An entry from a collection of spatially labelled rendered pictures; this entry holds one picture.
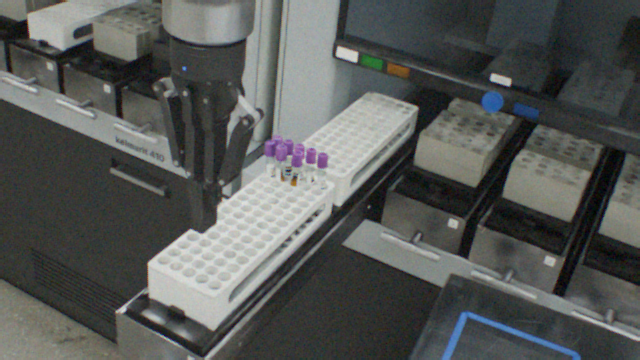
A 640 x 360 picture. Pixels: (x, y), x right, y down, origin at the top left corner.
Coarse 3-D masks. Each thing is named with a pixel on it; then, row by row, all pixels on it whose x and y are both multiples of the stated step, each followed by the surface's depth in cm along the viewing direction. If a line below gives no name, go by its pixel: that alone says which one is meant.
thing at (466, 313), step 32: (448, 288) 92; (480, 288) 92; (448, 320) 87; (480, 320) 87; (512, 320) 88; (544, 320) 88; (576, 320) 89; (416, 352) 82; (448, 352) 82; (480, 352) 83; (512, 352) 83; (544, 352) 84; (576, 352) 84; (608, 352) 85
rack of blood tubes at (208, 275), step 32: (256, 192) 98; (288, 192) 99; (320, 192) 100; (224, 224) 91; (256, 224) 92; (288, 224) 92; (160, 256) 84; (192, 256) 85; (224, 256) 86; (256, 256) 86; (288, 256) 95; (160, 288) 83; (192, 288) 80; (224, 288) 81; (256, 288) 89; (224, 320) 83
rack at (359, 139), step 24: (384, 96) 128; (336, 120) 118; (360, 120) 119; (384, 120) 120; (408, 120) 122; (312, 144) 111; (336, 144) 111; (360, 144) 113; (384, 144) 115; (336, 168) 105; (360, 168) 108; (336, 192) 105
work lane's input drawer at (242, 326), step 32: (416, 128) 129; (384, 192) 118; (352, 224) 109; (320, 256) 101; (288, 288) 94; (128, 320) 83; (160, 320) 82; (192, 320) 83; (256, 320) 88; (128, 352) 86; (160, 352) 83; (192, 352) 80; (224, 352) 83
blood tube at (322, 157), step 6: (318, 156) 97; (324, 156) 97; (318, 162) 98; (324, 162) 98; (318, 168) 98; (324, 168) 98; (318, 174) 99; (324, 174) 99; (318, 180) 99; (324, 180) 100; (318, 186) 100; (324, 186) 100; (318, 210) 102
